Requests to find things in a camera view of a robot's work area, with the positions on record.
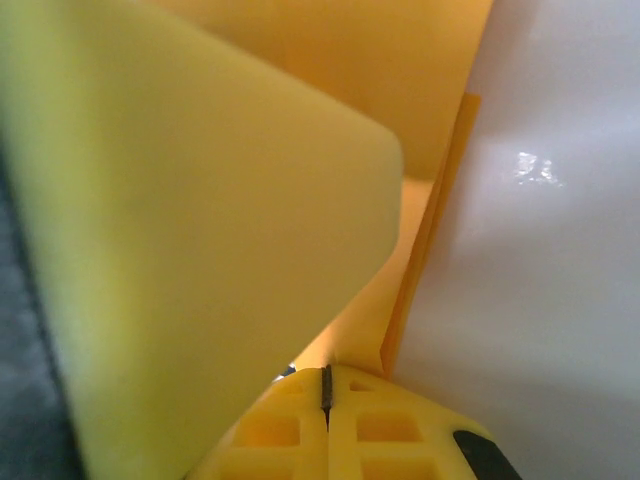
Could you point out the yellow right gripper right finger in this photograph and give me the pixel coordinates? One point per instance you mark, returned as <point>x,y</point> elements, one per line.
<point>400,450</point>

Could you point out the yellow paper sheet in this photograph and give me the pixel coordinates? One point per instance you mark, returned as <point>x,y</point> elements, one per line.
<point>375,75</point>

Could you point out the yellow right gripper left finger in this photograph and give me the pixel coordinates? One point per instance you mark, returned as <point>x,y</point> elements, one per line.
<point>280,440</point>

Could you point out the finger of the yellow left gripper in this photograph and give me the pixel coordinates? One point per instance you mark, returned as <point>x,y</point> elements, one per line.
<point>200,225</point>

